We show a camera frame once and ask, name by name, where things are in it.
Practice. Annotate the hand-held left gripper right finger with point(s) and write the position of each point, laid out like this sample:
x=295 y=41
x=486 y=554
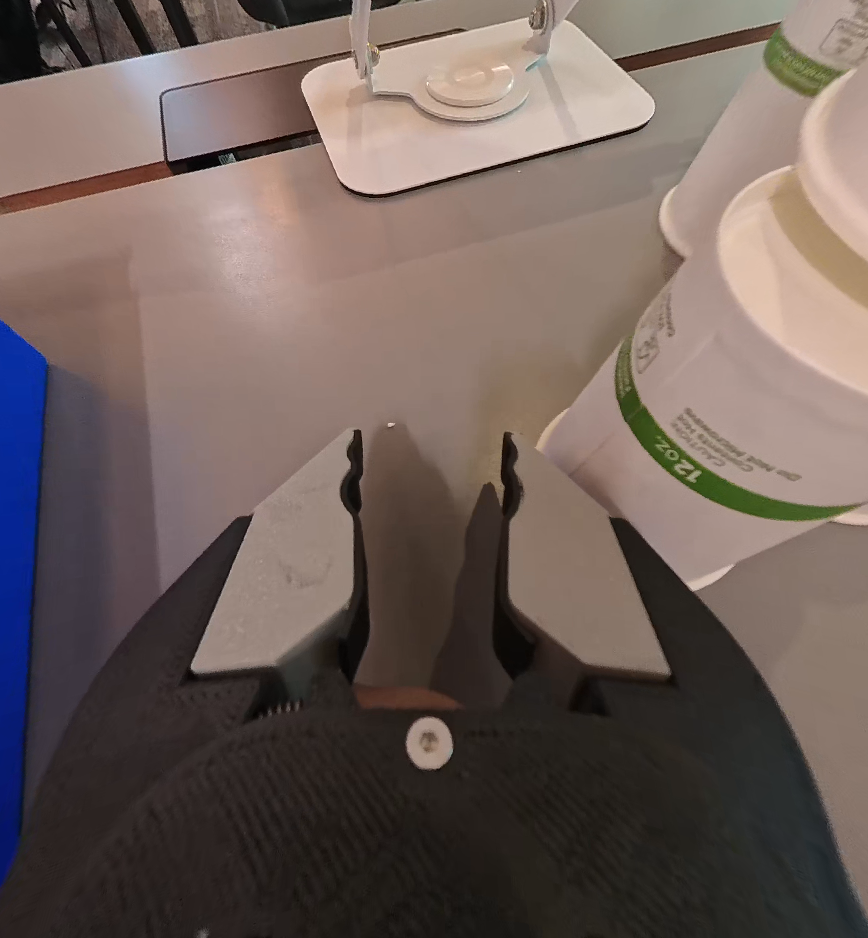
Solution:
x=580 y=586

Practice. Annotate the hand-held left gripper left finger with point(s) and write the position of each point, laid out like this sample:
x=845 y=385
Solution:
x=272 y=586

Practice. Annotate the white paper cup green band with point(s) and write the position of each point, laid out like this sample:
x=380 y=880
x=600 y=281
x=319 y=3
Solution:
x=741 y=132
x=859 y=146
x=697 y=410

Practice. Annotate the blue plastic bin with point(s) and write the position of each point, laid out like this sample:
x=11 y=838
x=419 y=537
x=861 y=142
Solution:
x=1 y=586

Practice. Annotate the black office chair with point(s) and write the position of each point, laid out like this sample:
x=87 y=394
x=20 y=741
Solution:
x=111 y=29

